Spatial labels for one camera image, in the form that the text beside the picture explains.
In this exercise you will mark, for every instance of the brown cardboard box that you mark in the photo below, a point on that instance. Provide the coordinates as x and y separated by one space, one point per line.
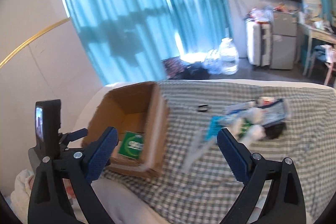
139 108

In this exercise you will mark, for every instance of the pack of water bottles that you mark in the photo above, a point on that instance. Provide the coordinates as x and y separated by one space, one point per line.
212 62

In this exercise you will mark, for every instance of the oval vanity mirror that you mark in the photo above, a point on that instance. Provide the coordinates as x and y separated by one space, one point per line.
313 6

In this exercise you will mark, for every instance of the green medicine box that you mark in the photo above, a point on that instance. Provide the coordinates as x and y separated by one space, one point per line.
131 145

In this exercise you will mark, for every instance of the turquoise window curtain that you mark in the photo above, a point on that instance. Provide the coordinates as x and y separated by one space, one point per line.
127 40

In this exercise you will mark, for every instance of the large clear water jug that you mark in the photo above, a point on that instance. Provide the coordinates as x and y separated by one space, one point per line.
229 56

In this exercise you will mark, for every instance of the white wooden desk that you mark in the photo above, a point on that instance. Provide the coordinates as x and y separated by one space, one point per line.
305 36

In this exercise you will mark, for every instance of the pile of sachets and packets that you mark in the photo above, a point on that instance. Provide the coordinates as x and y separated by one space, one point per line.
248 122

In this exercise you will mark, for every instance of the black gripper camera display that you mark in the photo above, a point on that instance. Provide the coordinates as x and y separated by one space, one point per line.
47 125

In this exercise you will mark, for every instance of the grey mini fridge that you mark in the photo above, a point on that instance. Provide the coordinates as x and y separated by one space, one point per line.
284 34

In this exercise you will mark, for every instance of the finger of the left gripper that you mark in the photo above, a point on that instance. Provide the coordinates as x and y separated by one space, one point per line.
78 134

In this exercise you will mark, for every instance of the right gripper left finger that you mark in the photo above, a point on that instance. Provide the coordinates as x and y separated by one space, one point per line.
49 202

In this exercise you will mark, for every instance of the wooden chair with clothes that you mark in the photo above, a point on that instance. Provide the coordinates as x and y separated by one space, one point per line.
326 54

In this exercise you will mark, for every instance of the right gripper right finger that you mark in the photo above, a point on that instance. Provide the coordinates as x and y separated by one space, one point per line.
284 202

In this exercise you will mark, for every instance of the white hard suitcase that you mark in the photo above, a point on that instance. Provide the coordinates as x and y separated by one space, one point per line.
259 43

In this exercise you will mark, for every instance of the dark patterned floor bag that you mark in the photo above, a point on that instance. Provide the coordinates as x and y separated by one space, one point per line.
177 69

